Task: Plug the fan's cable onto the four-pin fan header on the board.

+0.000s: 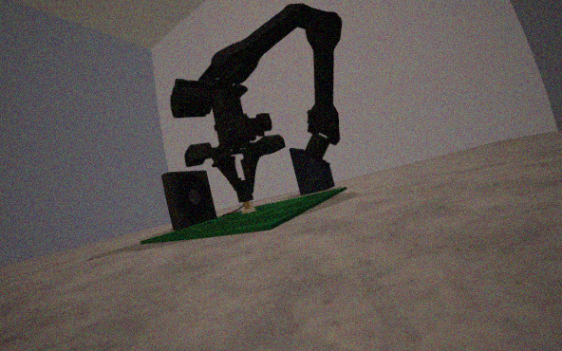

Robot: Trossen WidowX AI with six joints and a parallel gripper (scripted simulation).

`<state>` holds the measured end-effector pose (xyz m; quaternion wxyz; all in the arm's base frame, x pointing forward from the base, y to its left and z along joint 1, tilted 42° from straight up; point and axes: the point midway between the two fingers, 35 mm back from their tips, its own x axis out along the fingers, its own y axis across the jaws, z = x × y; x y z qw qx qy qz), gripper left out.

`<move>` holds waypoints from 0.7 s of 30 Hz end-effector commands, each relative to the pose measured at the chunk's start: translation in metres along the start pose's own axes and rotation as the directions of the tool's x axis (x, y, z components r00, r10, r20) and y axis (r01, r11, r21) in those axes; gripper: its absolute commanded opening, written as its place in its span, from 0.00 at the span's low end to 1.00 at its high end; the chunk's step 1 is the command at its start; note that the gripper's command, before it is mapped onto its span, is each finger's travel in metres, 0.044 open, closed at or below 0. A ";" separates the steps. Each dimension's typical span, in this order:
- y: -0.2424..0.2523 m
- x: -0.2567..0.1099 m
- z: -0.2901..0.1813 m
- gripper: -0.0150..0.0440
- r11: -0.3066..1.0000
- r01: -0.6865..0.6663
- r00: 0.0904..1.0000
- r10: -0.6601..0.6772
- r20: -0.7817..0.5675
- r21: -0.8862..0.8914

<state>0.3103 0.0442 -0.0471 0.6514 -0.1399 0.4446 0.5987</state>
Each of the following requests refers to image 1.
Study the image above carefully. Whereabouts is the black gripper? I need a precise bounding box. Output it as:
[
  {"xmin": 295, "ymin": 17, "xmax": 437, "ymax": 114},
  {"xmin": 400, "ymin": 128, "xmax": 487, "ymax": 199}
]
[{"xmin": 185, "ymin": 109, "xmax": 286, "ymax": 196}]

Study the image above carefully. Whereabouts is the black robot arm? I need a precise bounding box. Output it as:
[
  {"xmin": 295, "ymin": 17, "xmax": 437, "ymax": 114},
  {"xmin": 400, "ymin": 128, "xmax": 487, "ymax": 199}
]
[{"xmin": 170, "ymin": 3, "xmax": 342, "ymax": 162}]

